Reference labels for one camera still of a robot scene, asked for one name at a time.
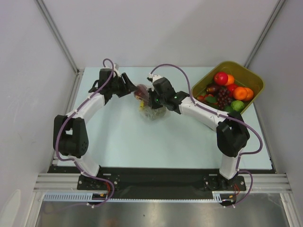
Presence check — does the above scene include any green netted fake melon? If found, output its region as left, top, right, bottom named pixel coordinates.
left=140, top=106, right=167, bottom=121

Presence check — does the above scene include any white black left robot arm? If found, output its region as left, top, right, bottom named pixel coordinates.
left=53, top=68, right=137, bottom=177

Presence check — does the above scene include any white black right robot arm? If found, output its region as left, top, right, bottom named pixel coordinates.
left=147, top=75, right=250, bottom=180

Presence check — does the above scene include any orange fake tangerine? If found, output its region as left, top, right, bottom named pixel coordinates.
left=243, top=87, right=254, bottom=102
left=233, top=87, right=248, bottom=101

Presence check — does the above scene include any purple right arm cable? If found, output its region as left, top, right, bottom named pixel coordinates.
left=151, top=63, right=265, bottom=208

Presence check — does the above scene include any orange fake orange rear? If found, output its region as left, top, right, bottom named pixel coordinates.
left=225, top=74, right=235, bottom=87

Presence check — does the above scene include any clear zip top bag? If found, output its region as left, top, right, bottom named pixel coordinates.
left=134, top=84, right=169, bottom=121

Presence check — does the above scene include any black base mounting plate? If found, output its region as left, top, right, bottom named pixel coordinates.
left=48, top=166, right=275, bottom=200

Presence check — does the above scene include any orange fake tangerine front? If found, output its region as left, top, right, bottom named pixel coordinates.
left=233, top=87, right=248, bottom=101

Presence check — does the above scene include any aluminium front frame rail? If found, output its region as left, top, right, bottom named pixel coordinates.
left=34, top=173, right=292, bottom=193

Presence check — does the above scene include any white slotted cable duct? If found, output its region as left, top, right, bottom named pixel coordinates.
left=44, top=191, right=236, bottom=203

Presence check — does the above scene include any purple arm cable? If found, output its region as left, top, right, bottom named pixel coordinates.
left=151, top=63, right=265, bottom=208
left=44, top=58, right=119, bottom=215

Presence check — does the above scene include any red fake apple in bin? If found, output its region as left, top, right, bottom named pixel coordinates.
left=214, top=71, right=228, bottom=86

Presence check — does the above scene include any purple fake grape bunch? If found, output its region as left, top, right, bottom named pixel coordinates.
left=215, top=87, right=233, bottom=110

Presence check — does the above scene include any orange fake tangerine right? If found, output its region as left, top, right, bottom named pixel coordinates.
left=243, top=87, right=254, bottom=102

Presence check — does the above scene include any green fake lime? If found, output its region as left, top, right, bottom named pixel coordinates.
left=231, top=100, right=245, bottom=112

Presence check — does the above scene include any left aluminium corner post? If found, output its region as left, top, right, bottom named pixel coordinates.
left=34, top=0, right=79, bottom=75

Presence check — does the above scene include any olive green plastic bin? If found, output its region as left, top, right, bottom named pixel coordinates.
left=192, top=61, right=264, bottom=114

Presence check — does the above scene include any right aluminium corner post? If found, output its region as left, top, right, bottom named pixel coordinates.
left=243, top=0, right=287, bottom=69

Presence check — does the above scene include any dark red fake apple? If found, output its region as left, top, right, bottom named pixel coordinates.
left=134, top=84, right=149, bottom=101

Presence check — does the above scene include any aluminium corner post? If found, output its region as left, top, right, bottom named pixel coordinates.
left=34, top=0, right=79, bottom=75
left=243, top=0, right=287, bottom=69

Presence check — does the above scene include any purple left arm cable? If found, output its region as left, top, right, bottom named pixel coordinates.
left=44, top=58, right=119, bottom=215

